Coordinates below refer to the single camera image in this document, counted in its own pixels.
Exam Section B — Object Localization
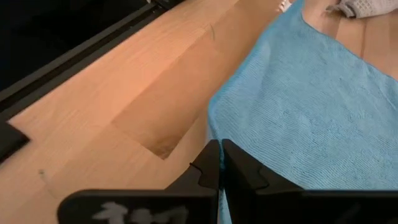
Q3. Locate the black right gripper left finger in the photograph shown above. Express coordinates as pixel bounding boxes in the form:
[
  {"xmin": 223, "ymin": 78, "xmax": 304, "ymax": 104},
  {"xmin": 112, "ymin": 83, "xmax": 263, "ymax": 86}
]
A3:
[{"xmin": 57, "ymin": 139, "xmax": 221, "ymax": 224}]

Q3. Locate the blue microfiber towel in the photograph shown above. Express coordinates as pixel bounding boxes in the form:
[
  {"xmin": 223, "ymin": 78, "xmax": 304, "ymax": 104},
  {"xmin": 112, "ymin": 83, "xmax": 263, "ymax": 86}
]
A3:
[{"xmin": 207, "ymin": 0, "xmax": 398, "ymax": 224}]

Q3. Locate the grey microfiber towel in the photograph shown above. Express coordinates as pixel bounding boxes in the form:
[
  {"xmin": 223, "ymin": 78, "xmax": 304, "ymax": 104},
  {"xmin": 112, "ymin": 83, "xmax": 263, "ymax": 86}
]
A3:
[{"xmin": 326, "ymin": 0, "xmax": 398, "ymax": 19}]

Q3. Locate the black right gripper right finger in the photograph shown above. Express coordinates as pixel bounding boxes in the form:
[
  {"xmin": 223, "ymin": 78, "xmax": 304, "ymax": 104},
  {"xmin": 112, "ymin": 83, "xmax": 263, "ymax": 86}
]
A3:
[{"xmin": 222, "ymin": 139, "xmax": 398, "ymax": 224}]

